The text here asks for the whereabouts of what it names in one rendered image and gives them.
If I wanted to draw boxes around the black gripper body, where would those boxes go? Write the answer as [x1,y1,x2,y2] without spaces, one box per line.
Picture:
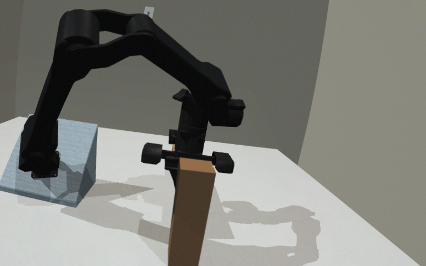
[141,123,235,174]

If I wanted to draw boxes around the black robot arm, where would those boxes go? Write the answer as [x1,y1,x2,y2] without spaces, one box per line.
[18,9,246,178]

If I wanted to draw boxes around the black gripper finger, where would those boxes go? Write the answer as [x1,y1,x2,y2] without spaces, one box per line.
[165,162,179,188]

